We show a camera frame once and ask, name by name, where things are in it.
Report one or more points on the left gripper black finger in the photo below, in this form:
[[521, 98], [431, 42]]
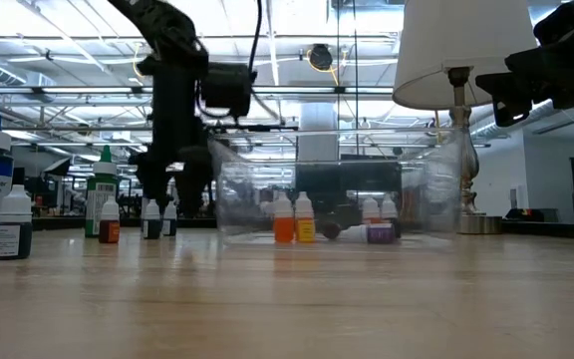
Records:
[[195, 179], [155, 174]]

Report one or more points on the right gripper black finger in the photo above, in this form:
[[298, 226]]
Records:
[[511, 97], [536, 62]]

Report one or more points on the small dark food coloring bottle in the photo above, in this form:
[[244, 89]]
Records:
[[14, 239], [169, 227], [330, 231], [151, 229]]

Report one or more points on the large green food coloring bottle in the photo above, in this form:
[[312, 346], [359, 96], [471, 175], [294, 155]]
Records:
[[100, 199]]

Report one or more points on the small brown dropper bottle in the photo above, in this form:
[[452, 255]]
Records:
[[109, 232]]

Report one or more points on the small orange food coloring bottle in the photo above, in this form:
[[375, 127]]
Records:
[[284, 229], [389, 207], [371, 209]]

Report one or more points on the small yellow-label coloring bottle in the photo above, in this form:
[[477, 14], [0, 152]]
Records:
[[305, 230]]

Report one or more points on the clear plastic bin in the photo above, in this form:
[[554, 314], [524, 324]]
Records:
[[431, 199]]

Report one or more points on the small purple food coloring bottle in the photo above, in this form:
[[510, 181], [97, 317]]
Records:
[[380, 233]]

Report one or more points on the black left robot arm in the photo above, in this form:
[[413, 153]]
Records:
[[167, 30]]

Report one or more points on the white shade silver table lamp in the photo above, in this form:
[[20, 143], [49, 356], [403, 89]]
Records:
[[466, 50]]

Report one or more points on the black bag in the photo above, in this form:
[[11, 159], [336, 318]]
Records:
[[531, 215]]

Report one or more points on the black flat screen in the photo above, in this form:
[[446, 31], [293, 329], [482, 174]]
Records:
[[347, 177]]

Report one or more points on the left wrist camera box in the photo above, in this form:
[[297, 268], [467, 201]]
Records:
[[227, 90]]

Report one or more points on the black aluminium station frame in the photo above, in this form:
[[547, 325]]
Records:
[[58, 224]]

